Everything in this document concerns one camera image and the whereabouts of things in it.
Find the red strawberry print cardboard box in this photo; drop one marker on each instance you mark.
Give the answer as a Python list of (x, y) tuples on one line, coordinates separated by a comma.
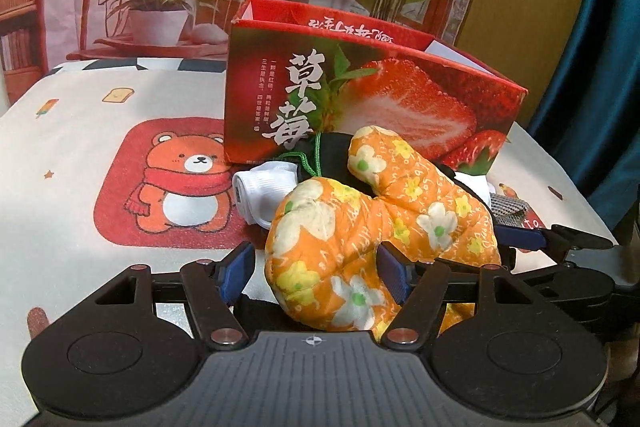
[(400, 87)]

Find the black cloth eye mask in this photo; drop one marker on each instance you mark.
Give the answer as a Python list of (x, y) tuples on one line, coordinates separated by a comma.
[(331, 153)]

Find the blue curtain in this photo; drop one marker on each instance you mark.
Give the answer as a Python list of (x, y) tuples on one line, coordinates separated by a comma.
[(600, 82)]

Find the white sock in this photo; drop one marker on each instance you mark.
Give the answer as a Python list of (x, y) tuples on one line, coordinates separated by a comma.
[(260, 192)]

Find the bear print table cloth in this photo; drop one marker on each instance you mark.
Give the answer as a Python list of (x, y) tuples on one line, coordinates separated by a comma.
[(75, 157)]

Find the orange floral oven mitt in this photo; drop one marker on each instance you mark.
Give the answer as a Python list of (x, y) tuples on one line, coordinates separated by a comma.
[(350, 237)]

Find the grey mesh cloth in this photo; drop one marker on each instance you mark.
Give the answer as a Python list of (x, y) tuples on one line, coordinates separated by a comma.
[(507, 208)]

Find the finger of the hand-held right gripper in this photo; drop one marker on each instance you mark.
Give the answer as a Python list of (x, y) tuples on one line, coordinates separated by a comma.
[(522, 238)]

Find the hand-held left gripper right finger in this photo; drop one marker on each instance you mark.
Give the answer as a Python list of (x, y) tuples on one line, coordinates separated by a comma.
[(395, 274)]

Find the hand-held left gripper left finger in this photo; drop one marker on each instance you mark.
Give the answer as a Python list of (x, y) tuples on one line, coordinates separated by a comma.
[(239, 273)]

